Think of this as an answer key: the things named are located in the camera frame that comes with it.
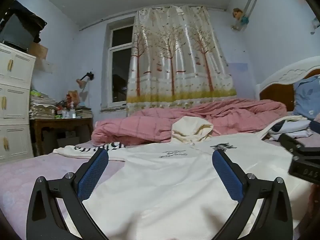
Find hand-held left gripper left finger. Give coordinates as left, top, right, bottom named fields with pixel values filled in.
left=26, top=151, right=110, bottom=240

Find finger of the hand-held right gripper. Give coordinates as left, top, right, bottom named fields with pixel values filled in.
left=278, top=133, right=304, bottom=155

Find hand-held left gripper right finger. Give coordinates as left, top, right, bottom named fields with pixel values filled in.
left=211, top=150, right=293, bottom=240

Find white printed hoodie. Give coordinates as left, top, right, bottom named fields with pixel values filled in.
left=52, top=116, right=313, bottom=240

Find white and navy clothes pile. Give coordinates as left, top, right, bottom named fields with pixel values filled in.
left=269, top=119, right=313, bottom=142

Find small box under table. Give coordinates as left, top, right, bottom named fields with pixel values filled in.
left=57, top=131, right=80, bottom=148

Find blue floral pillow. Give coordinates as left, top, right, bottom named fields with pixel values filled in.
left=292, top=75, right=320, bottom=120

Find dark wooden table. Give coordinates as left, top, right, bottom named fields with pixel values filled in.
left=30, top=117, right=94, bottom=157

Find stack of books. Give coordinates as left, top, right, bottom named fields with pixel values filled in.
left=75, top=107, right=93, bottom=119

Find white and wooden headboard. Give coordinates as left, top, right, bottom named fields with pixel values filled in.
left=256, top=56, right=320, bottom=112

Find pink checked quilt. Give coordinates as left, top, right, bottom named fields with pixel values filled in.
left=91, top=99, right=287, bottom=146

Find orange snack bag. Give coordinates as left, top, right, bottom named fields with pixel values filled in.
left=66, top=90, right=78, bottom=105

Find stack of papers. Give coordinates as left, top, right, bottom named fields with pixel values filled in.
left=29, top=90, right=57, bottom=120

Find white framed window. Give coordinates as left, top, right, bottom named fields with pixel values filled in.
left=101, top=15, right=137, bottom=110

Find white plastic drawer cabinet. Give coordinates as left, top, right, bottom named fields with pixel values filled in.
left=0, top=42, right=37, bottom=163

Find tree print curtain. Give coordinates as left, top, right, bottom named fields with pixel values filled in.
left=126, top=5, right=237, bottom=117

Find cardboard box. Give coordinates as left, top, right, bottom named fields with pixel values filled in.
left=27, top=42, right=48, bottom=60

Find hanging doll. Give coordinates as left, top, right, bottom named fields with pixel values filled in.
left=231, top=7, right=250, bottom=32

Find dark bag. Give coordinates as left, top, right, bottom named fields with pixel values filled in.
left=0, top=0, right=47, bottom=50

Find pink wall lamp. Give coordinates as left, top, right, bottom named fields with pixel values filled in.
left=76, top=72, right=95, bottom=89

